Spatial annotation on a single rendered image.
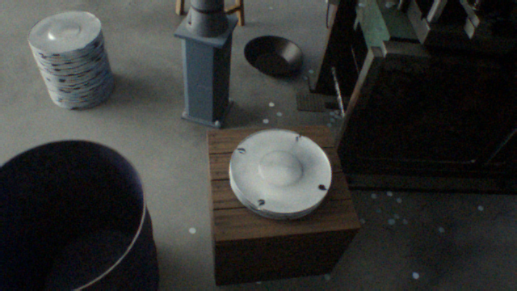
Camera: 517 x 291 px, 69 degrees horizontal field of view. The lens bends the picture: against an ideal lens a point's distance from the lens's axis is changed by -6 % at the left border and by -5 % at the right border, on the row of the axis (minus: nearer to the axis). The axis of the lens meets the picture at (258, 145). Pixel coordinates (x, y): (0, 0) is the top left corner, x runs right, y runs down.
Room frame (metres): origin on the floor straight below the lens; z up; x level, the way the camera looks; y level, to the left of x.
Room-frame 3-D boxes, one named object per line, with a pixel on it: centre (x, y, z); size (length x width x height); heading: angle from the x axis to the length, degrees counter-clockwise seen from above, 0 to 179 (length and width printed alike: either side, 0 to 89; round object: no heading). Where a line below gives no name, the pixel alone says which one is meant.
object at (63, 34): (1.23, 0.85, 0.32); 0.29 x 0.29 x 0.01
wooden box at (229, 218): (0.67, -0.07, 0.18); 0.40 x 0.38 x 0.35; 105
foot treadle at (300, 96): (1.23, -0.42, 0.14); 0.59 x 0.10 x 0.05; 98
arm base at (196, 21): (1.21, 0.25, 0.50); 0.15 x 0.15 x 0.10
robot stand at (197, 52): (1.21, 0.25, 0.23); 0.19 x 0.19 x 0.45; 81
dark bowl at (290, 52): (1.59, 0.00, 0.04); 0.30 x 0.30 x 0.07
